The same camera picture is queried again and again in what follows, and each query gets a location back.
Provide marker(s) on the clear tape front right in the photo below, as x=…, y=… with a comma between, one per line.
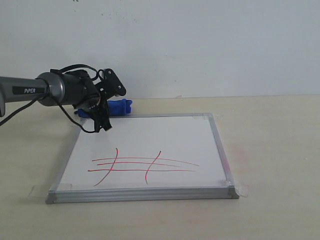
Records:
x=235, y=189

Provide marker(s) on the clear tape back left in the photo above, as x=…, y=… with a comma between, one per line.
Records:
x=77, y=122

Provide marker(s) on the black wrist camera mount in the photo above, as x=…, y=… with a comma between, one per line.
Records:
x=109, y=84

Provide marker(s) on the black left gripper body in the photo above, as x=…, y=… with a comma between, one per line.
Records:
x=99, y=110

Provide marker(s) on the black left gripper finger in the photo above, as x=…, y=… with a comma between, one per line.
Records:
x=104, y=120

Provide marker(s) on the white board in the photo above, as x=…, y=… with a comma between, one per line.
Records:
x=145, y=157

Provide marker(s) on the clear tape back right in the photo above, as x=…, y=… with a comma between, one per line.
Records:
x=208, y=116

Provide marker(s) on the blue cloth eraser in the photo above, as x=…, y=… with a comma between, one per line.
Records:
x=121, y=107

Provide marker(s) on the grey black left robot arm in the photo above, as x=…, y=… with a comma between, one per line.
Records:
x=56, y=88

